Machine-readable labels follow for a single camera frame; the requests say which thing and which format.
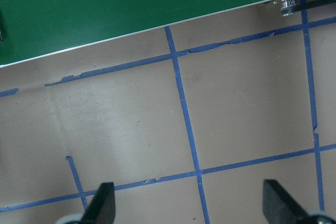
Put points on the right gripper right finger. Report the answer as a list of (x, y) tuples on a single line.
[(279, 206)]

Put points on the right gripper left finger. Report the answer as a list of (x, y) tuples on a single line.
[(102, 207)]

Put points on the green conveyor belt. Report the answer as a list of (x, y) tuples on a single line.
[(35, 28)]

